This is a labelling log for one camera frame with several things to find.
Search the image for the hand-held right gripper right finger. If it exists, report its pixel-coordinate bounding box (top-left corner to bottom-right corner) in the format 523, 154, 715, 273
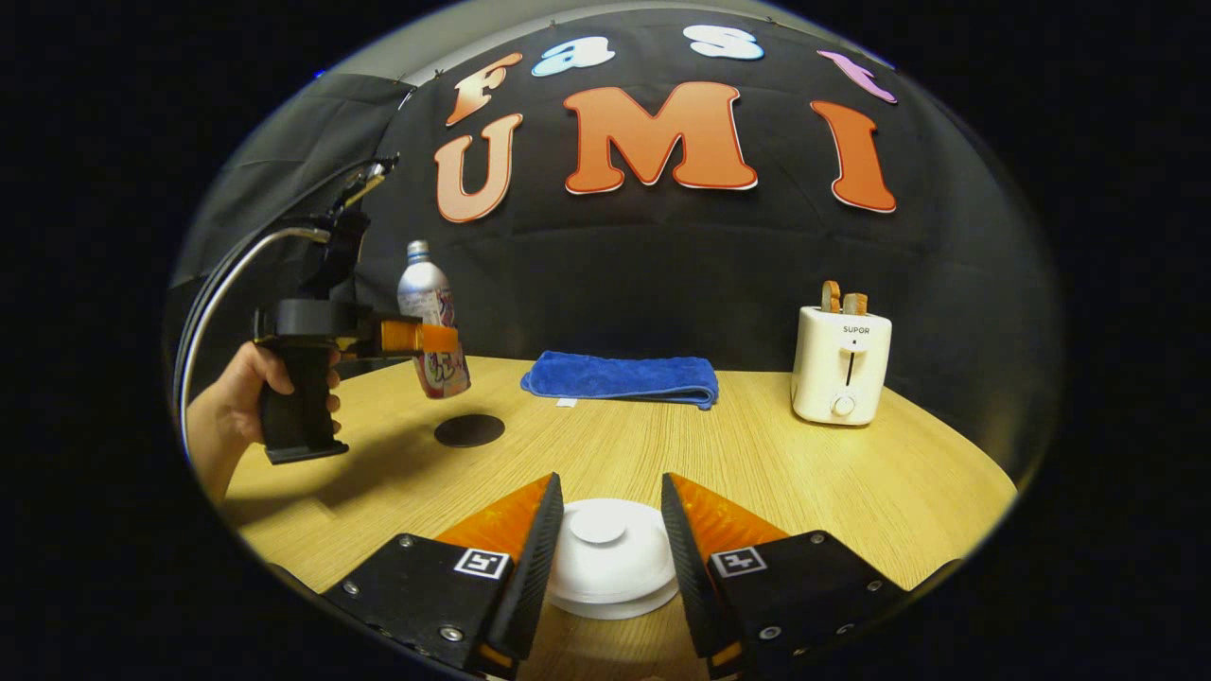
659, 472, 961, 680

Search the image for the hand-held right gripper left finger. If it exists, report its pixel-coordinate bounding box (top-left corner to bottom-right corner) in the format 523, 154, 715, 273
322, 472, 566, 680

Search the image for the silver water bottle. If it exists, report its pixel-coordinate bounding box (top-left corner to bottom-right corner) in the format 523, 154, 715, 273
396, 239, 472, 400

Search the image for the dark round coaster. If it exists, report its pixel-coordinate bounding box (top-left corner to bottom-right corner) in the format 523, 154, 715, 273
434, 413, 506, 448

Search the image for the blue towel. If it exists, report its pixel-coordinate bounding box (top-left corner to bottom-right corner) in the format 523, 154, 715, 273
520, 351, 720, 410

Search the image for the white toaster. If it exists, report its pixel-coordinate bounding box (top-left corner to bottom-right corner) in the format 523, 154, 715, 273
791, 305, 893, 427

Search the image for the black backdrop cloth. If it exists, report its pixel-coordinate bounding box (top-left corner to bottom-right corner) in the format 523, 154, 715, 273
166, 8, 1065, 483

